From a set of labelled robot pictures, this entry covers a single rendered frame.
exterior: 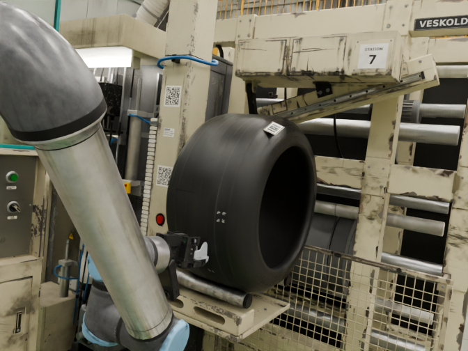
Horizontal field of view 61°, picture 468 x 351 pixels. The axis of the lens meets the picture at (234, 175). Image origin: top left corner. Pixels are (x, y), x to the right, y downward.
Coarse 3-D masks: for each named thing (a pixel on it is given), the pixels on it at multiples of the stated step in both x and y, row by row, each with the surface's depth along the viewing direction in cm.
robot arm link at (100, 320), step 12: (96, 288) 81; (96, 300) 81; (108, 300) 80; (96, 312) 80; (108, 312) 80; (84, 324) 81; (96, 324) 80; (108, 324) 79; (84, 336) 81; (96, 336) 80; (108, 336) 80
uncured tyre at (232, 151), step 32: (224, 128) 118; (256, 128) 114; (288, 128) 121; (192, 160) 114; (224, 160) 108; (256, 160) 108; (288, 160) 151; (224, 192) 105; (256, 192) 107; (288, 192) 155; (192, 224) 111; (256, 224) 109; (288, 224) 153; (224, 256) 109; (256, 256) 112; (288, 256) 136; (256, 288) 120
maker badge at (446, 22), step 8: (448, 16) 145; (456, 16) 144; (464, 16) 142; (416, 24) 151; (424, 24) 149; (432, 24) 148; (440, 24) 146; (448, 24) 145; (456, 24) 144; (464, 24) 142
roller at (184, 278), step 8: (176, 272) 131; (184, 272) 131; (184, 280) 128; (192, 280) 127; (200, 280) 126; (208, 280) 126; (192, 288) 127; (200, 288) 125; (208, 288) 123; (216, 288) 122; (224, 288) 121; (232, 288) 121; (216, 296) 122; (224, 296) 120; (232, 296) 118; (240, 296) 117; (248, 296) 117; (240, 304) 117; (248, 304) 117
